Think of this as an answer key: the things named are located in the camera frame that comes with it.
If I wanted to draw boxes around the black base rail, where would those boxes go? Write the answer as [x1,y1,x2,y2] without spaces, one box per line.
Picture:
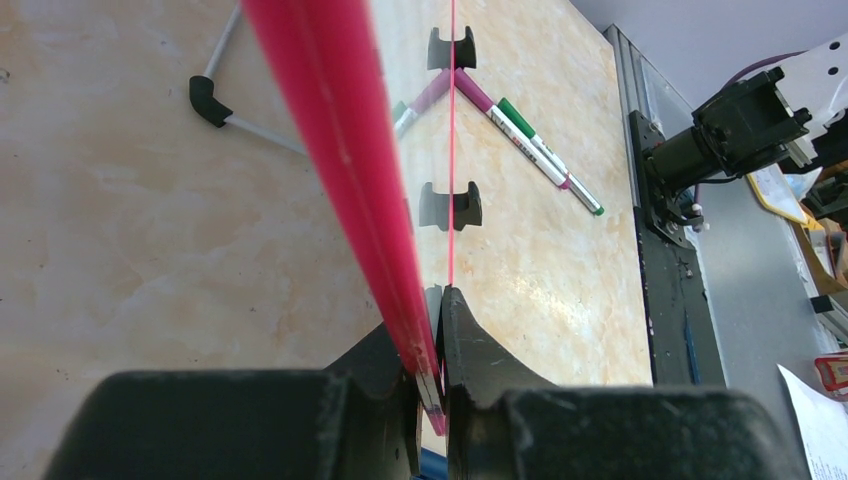
[626,110,726,387]

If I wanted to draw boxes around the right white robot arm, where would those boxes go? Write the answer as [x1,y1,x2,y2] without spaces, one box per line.
[645,35,847,192]

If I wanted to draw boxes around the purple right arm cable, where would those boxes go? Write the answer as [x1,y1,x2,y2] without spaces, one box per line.
[722,51,806,91]

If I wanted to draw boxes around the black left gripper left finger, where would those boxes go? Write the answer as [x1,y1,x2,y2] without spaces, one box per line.
[45,326,421,479]

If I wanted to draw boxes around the pink framed whiteboard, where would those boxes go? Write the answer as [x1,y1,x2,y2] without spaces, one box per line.
[243,1,447,436]

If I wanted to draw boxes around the black whiteboard stand foot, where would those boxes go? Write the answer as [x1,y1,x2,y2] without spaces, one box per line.
[426,26,477,70]

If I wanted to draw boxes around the green capped marker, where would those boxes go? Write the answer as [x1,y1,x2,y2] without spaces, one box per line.
[497,97,605,216]

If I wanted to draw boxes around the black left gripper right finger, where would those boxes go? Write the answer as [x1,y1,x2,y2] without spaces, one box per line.
[440,286,808,479]

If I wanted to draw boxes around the purple capped marker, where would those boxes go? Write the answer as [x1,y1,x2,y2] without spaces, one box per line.
[454,69,570,190]

